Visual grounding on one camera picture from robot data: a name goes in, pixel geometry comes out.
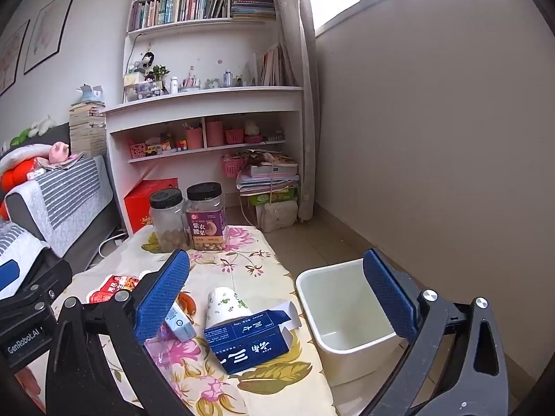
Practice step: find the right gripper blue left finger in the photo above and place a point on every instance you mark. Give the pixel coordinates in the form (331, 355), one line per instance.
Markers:
(156, 293)

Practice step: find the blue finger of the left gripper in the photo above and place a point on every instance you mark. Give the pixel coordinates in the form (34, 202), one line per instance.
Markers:
(9, 273)

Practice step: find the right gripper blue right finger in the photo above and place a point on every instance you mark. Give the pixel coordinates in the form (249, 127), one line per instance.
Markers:
(396, 293)

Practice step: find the small white blue carton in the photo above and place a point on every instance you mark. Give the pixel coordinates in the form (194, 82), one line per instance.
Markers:
(179, 323)

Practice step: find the red snack wrapper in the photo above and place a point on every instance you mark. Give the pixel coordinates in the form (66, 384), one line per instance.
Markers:
(111, 285)

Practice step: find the floral paper cup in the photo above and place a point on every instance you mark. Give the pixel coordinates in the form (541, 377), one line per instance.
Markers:
(224, 305)

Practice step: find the blue cardboard box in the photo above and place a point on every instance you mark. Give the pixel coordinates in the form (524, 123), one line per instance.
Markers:
(250, 341)

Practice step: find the white plastic trash bin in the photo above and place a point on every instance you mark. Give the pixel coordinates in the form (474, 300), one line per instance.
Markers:
(351, 330)

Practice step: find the grey sofa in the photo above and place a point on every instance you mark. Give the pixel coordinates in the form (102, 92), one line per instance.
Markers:
(85, 248)

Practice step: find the floral tablecloth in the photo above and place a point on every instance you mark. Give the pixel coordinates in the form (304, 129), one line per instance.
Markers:
(292, 384)

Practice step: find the striped quilted sofa cover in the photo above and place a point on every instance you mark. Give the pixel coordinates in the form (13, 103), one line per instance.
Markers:
(61, 204)

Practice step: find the orange cushion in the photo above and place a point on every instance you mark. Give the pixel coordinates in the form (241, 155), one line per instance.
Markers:
(17, 175)

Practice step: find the clear jar black lid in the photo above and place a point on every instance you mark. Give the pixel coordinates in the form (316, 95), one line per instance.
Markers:
(166, 211)

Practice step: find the red gift box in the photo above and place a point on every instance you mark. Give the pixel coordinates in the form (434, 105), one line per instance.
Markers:
(137, 201)

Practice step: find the purple label nut jar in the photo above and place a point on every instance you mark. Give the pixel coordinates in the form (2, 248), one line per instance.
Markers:
(205, 214)

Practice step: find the pink plush toy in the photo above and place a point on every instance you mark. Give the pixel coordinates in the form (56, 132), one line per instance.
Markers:
(59, 152)

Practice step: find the green tissue box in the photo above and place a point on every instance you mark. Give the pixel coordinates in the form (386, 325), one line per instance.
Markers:
(276, 196)

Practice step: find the pink hanging basket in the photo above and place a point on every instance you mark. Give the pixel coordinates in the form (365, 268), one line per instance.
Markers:
(232, 166)

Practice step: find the tall book stack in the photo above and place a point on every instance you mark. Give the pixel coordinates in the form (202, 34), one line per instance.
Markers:
(87, 129)

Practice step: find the pink pen holder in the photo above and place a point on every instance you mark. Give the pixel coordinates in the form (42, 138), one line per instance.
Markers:
(194, 138)
(215, 133)

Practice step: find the white bookshelf unit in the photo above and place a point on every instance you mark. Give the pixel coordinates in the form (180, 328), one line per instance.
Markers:
(189, 61)

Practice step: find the framed wall picture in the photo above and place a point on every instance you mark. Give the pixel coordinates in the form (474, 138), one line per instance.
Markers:
(10, 55)
(47, 33)

